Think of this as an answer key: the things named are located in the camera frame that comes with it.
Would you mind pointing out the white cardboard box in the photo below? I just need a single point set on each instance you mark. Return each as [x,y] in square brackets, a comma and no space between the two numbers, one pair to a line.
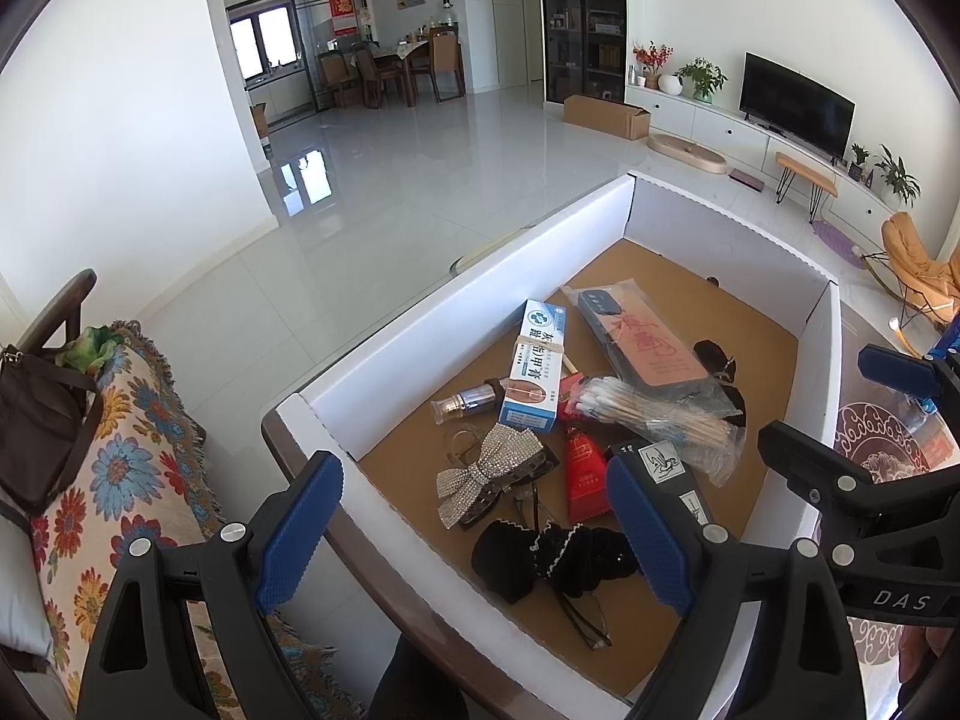
[675,225]

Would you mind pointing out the blue camouflage bottle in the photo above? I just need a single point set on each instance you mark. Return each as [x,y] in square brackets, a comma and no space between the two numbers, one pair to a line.
[949,349]

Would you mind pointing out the white cushion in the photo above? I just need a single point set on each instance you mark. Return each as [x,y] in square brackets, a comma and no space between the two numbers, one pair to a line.
[22,630]

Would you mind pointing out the green cloth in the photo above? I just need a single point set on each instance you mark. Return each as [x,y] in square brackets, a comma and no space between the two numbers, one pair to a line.
[94,349]

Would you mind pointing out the white and blue ointment box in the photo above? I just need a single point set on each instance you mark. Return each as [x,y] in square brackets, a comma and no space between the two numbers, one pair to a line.
[532,375]

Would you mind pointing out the wooden bench with metal legs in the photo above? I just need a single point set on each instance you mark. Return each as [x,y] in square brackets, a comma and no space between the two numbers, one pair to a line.
[806,169]

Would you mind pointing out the red sachet packet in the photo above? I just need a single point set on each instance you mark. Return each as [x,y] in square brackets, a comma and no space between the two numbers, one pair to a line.
[586,476]

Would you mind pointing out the pink comb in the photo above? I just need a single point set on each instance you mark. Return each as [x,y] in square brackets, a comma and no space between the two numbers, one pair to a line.
[652,345]

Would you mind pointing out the round white vase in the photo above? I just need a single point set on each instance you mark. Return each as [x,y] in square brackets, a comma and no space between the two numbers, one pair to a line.
[670,85]

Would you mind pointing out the white television cabinet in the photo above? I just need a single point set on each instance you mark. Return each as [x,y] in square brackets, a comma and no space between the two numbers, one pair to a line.
[720,124]

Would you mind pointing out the purple round floor mat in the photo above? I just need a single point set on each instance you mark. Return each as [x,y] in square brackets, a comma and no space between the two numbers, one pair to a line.
[840,240]

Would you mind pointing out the clear hair claw clip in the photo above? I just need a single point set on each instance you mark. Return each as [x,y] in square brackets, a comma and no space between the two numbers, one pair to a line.
[461,442]

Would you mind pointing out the small silver bottle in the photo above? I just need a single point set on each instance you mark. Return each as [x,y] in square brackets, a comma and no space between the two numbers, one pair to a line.
[469,403]

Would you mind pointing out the green potted plant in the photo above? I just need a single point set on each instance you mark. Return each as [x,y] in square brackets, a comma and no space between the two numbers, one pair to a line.
[701,79]

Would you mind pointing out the white door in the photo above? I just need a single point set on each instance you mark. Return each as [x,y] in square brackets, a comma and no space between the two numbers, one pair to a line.
[514,22]

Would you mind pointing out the floral woven blanket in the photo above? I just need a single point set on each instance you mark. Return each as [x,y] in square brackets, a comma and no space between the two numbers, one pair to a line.
[135,465]

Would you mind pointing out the leafy potted plant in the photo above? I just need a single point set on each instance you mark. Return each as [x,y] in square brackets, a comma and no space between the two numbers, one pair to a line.
[898,176]

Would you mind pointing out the dark flat floor scale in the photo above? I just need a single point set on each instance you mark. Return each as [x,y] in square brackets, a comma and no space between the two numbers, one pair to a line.
[748,179]

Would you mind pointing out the dark glass display cabinet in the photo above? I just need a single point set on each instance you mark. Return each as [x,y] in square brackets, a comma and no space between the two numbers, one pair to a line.
[581,22]

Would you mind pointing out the brown shoulder bag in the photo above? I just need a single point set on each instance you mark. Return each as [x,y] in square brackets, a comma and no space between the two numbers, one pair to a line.
[37,427]

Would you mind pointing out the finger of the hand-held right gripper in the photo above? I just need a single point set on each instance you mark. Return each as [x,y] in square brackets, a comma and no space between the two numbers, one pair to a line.
[892,367]
[802,465]

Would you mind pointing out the black cardboard box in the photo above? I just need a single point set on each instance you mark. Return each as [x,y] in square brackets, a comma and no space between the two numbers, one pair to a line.
[675,472]

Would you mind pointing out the rhinestone bow hair clip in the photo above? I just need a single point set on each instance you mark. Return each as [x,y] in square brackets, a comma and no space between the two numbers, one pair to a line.
[480,472]

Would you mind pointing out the orange rocking chair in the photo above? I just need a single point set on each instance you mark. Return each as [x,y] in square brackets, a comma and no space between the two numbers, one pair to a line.
[911,255]

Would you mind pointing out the flat screen television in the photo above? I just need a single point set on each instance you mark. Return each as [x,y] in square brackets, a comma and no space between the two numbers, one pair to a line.
[795,105]

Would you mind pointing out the glass balcony door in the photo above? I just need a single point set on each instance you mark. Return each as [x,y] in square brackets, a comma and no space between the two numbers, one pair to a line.
[270,45]

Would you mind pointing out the red window poster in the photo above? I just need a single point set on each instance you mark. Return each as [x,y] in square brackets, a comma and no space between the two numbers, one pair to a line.
[344,13]

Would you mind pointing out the brown patterned desktop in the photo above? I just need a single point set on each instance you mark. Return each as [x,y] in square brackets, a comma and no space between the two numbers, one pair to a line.
[881,442]

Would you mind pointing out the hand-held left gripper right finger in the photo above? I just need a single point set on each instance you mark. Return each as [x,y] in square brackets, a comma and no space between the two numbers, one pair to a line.
[649,532]

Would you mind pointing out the person's leg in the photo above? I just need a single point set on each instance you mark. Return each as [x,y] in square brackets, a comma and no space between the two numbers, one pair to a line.
[416,682]

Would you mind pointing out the wooden dining table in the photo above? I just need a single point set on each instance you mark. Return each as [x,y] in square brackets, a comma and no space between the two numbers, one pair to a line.
[405,60]

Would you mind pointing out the pack of cotton swabs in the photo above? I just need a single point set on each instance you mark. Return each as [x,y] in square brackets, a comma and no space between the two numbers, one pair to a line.
[652,416]

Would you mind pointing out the red flower arrangement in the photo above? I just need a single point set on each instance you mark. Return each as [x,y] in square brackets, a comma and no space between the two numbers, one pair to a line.
[651,60]

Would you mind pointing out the beige oval cat scratcher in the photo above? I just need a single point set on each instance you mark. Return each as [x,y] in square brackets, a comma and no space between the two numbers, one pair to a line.
[686,150]

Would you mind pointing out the small potted plant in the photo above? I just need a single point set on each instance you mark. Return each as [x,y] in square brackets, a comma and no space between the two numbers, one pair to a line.
[859,157]

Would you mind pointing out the black eyeglasses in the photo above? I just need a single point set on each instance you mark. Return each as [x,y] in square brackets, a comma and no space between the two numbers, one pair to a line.
[581,615]

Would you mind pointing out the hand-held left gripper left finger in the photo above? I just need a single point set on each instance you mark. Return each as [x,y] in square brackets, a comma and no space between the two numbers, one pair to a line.
[296,532]

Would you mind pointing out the wooden dining chair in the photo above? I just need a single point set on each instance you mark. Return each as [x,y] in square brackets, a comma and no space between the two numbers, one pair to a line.
[371,71]
[448,64]
[337,75]

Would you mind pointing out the brown cardboard carton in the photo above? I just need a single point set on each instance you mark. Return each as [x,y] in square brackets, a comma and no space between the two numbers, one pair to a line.
[604,114]

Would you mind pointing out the black velvet scrunchie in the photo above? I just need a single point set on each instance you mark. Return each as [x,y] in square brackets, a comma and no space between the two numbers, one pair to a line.
[720,360]
[555,559]

